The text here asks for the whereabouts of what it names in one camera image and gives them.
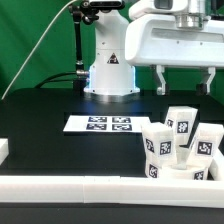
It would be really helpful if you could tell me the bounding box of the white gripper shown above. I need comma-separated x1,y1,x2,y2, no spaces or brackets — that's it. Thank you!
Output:
125,16,224,95

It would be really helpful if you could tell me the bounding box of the white round stool seat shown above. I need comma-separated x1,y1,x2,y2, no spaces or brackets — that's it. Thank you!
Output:
144,148,214,181

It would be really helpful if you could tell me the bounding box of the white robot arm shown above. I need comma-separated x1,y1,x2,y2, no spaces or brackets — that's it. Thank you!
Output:
83,0,224,101

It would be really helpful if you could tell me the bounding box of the white paper tag sheet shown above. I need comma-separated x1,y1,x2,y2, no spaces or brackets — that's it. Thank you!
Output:
63,115,150,133

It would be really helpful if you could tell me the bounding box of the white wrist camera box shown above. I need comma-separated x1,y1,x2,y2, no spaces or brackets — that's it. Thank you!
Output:
129,0,188,20

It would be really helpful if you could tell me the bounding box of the white front fence rail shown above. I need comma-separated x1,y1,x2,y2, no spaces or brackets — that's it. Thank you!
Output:
0,176,224,208

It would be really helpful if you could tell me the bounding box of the black overhead camera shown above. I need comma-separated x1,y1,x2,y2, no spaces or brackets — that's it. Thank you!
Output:
81,0,125,10

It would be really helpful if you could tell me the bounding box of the black cable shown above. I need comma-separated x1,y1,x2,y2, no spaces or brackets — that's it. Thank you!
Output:
34,71,81,89

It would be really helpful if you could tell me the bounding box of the white cable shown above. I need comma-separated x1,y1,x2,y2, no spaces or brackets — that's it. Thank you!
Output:
1,0,78,101

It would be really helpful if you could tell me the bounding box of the white left fence rail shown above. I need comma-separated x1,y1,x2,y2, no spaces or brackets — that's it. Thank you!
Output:
0,138,9,165

